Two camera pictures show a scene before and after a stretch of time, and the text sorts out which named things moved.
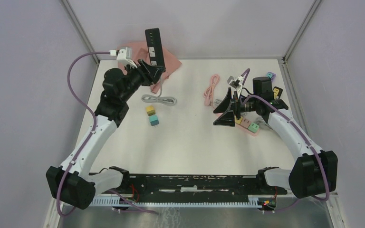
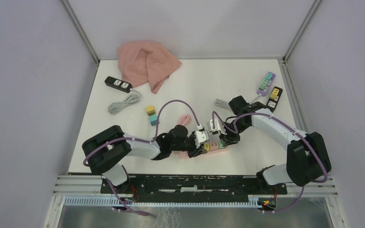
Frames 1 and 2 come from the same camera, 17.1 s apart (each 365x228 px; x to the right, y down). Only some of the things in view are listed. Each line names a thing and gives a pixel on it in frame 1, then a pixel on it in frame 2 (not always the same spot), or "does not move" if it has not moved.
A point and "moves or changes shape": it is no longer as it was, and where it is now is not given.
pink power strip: x=247 y=130 → x=184 y=155
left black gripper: x=144 y=71 → x=196 y=151
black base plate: x=198 y=184 does not move
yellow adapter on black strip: x=275 y=92 does not move
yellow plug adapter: x=150 y=110 does not move
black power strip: x=155 y=46 moves or changes shape
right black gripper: x=227 y=118 → x=229 y=138
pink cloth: x=139 y=51 does not move
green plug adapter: x=253 y=128 moves or changes shape
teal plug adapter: x=153 y=119 does not move
